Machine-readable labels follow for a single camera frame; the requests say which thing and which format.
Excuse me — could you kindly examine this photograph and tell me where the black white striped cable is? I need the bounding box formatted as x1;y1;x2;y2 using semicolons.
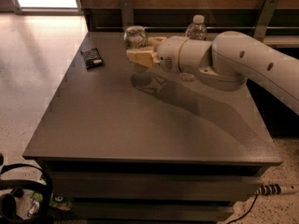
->
224;184;299;224

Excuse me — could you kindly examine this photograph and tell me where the green snack bag on floor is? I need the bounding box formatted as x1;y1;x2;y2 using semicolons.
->
27;192;71;217

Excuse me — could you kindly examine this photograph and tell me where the black rxbar chocolate packet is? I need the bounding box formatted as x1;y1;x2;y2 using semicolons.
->
81;48;104;69

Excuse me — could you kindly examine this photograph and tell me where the white green 7up can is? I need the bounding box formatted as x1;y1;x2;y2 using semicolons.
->
123;25;148;49

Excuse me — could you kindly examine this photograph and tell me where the right grey metal bracket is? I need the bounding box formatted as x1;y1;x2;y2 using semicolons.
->
249;0;279;42

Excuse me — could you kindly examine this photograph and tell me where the horizontal metal rail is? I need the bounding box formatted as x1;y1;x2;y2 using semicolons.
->
94;26;299;31

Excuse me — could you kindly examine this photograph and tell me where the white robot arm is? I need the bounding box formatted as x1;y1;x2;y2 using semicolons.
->
126;32;299;114

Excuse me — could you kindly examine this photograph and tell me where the clear plastic water bottle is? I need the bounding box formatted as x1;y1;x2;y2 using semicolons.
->
179;15;207;82

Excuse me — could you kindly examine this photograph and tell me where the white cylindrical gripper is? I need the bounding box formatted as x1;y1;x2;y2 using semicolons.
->
126;36;212;74

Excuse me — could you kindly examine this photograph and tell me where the left grey metal bracket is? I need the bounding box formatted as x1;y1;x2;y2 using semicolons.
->
120;0;135;30

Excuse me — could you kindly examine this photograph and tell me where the grey metal bracket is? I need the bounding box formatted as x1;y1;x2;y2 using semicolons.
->
120;0;135;30
249;0;279;42

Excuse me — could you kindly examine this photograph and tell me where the grey drawer cabinet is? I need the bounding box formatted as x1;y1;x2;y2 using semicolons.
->
24;33;281;224

